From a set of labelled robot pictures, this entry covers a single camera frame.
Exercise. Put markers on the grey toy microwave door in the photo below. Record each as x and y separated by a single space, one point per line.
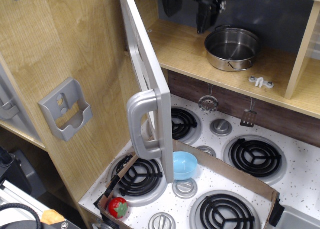
149 111

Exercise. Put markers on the stainless steel pot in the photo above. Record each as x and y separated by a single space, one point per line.
232 49

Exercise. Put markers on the grey middle stove knob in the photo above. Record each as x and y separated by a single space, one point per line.
208 150

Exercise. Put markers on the hanging toy skimmer spoon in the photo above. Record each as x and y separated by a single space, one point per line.
208 103

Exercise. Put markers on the front left black burner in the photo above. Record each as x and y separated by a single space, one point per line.
142 178

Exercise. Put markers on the grey centre front stove knob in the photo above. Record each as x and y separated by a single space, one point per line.
185 189

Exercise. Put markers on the grey toy sink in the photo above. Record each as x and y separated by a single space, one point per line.
294 219

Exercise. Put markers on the front right black burner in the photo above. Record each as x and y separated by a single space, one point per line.
222 211

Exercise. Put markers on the grey back stove knob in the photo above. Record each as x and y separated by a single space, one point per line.
221 127

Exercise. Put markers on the grey front edge stove knob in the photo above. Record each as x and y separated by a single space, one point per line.
162 220

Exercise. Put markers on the black equipment box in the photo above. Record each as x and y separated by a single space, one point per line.
16 169

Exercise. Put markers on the orange object at bottom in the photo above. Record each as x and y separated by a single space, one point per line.
51 217

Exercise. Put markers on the hanging toy spatula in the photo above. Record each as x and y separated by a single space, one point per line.
248 118

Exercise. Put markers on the red toy strawberry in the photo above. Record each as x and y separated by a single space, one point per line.
118 207

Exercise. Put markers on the grey wall phone holder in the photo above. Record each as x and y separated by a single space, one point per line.
61 100

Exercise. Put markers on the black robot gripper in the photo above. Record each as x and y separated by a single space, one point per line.
207 14

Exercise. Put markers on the back right black burner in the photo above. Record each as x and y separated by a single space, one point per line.
255 157

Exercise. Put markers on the brown cardboard barrier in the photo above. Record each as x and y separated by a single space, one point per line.
212 176

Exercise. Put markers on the light blue plastic bowl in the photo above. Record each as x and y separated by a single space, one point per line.
184 165

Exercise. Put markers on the white plastic door latch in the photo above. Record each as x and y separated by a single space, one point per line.
260 82

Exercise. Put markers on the back left black burner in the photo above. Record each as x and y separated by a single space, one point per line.
182 123

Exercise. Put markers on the grey fridge door handle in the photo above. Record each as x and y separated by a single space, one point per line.
8 107

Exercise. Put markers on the black burner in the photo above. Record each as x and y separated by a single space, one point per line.
142 178
255 157
222 211
182 123

